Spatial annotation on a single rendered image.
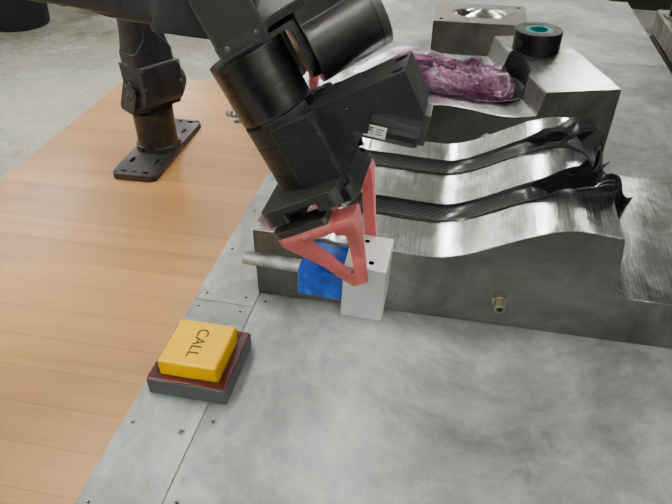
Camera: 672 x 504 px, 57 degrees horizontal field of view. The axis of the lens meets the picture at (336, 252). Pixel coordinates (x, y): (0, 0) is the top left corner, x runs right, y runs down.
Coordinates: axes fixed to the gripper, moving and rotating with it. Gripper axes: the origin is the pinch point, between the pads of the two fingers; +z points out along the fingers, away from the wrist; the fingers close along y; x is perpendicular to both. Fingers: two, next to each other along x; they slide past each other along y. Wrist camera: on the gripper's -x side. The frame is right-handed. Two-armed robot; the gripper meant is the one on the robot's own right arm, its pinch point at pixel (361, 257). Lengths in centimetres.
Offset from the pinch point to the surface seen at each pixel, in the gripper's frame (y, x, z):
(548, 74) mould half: 58, -16, 12
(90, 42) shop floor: 306, 238, -21
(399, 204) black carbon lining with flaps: 19.8, 1.9, 6.5
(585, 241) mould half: 10.2, -16.7, 11.6
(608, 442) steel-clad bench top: -3.1, -13.9, 24.2
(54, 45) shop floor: 297, 255, -30
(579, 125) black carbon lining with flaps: 31.3, -18.9, 9.8
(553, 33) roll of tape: 67, -19, 10
